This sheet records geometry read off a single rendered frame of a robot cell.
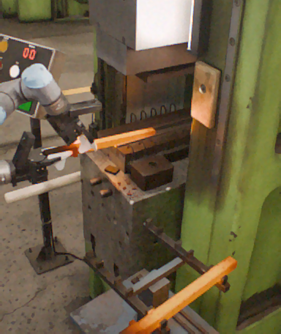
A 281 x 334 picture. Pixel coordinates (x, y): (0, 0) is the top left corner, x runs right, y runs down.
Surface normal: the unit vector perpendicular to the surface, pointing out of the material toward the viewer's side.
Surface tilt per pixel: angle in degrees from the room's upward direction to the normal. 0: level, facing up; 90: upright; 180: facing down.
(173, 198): 90
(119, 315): 0
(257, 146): 89
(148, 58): 90
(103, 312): 0
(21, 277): 0
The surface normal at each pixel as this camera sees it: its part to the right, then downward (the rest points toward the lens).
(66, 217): 0.04, -0.85
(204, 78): -0.85, 0.25
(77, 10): 0.30, 0.50
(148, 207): 0.52, 0.46
